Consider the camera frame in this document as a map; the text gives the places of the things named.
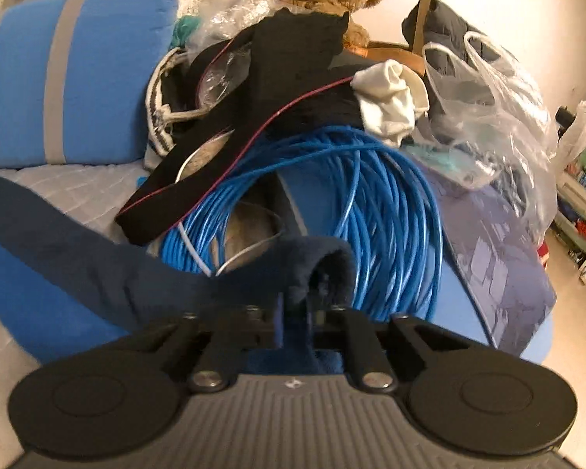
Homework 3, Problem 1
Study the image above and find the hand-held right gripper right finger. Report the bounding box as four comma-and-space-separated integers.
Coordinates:
305, 304, 489, 392

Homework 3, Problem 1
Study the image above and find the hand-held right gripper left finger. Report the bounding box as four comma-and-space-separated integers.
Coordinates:
102, 293, 286, 392

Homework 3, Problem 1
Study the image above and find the dark navy garment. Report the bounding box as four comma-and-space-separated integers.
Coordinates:
0, 170, 358, 377

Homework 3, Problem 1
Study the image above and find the purple printed cloth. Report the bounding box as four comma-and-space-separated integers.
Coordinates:
415, 166, 557, 355

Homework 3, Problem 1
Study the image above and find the white cloth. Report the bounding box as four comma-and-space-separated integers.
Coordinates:
350, 59, 431, 147

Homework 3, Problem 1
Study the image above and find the striped knit bag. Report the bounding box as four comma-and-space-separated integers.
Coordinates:
144, 46, 201, 169

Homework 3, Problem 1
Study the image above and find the blue blanket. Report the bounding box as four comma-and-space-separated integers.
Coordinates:
0, 171, 555, 367

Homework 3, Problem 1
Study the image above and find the black garment with red piping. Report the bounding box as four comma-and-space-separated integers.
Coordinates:
114, 7, 367, 247

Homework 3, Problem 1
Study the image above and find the clear plastic bag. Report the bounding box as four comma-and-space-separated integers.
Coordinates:
403, 30, 560, 247
178, 0, 277, 59

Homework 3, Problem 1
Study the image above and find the wooden chair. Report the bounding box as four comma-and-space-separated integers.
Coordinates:
356, 0, 433, 76

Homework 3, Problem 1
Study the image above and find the blue pillow with grey stripes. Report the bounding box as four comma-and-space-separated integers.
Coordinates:
0, 0, 179, 167

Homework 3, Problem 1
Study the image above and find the storage shelf with goods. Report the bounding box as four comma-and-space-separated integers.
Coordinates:
549, 100, 586, 299

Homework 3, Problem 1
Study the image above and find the teal cloth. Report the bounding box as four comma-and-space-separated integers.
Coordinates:
170, 16, 198, 47

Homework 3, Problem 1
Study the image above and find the grey padded jacket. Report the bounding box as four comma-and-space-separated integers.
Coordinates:
401, 0, 506, 79

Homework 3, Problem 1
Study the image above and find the white plastic bag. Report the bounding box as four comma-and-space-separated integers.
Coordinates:
557, 100, 586, 172

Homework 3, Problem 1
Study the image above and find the blue cable coil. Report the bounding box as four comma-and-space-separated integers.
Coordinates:
159, 124, 443, 323

